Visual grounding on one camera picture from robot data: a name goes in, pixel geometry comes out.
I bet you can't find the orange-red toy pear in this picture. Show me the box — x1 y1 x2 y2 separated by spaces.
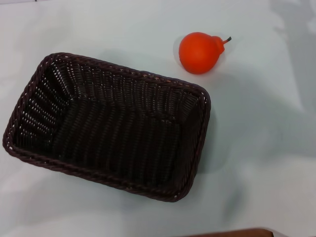
178 35 232 75

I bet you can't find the brown wooden edge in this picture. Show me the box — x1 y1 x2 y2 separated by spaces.
187 228 275 237

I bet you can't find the dark brown woven basket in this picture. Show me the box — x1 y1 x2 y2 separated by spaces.
2 52 212 203

